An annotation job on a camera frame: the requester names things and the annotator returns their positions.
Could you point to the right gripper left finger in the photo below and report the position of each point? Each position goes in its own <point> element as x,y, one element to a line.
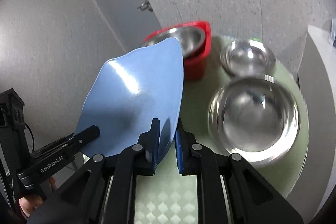
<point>148,158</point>

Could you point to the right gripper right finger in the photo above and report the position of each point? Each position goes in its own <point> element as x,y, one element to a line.
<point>184,140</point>

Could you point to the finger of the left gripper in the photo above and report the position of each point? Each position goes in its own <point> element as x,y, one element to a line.
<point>86,136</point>

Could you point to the blue plastic plate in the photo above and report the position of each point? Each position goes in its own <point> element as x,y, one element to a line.
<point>129,92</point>

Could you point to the medium steel bowl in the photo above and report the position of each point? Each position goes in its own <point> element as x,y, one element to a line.
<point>256,117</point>

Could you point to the large steel bowl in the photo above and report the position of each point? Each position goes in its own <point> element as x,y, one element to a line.
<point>191,38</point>

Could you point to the left hand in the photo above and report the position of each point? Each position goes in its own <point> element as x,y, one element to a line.
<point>28,204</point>

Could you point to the green round table mat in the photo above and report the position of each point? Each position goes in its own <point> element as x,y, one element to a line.
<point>168,197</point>

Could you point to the red plastic basin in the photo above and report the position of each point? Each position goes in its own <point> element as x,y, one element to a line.
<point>194,65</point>

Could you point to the small steel bowl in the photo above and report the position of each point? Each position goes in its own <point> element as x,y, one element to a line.
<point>249,57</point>

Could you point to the white sink counter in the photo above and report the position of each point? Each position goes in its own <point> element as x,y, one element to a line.
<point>317,83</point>

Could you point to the blue white tissue pack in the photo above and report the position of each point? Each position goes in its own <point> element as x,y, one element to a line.
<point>332,34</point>

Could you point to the metal door handle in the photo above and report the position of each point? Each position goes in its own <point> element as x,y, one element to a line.
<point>146,6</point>

